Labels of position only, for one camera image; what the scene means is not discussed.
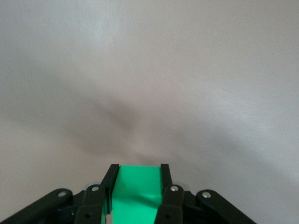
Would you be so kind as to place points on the green cube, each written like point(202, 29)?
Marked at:
point(135, 191)

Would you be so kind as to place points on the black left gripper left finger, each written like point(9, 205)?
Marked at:
point(93, 203)

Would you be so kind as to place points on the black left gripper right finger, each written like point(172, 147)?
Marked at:
point(172, 203)

